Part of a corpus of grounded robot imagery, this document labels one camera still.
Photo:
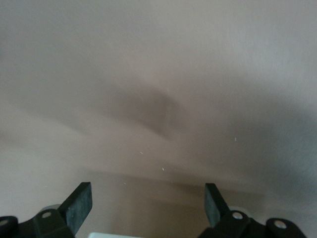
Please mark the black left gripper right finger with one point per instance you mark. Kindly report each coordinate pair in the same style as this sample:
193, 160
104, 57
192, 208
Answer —
213, 210

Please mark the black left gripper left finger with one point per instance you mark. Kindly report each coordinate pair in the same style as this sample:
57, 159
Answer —
76, 210

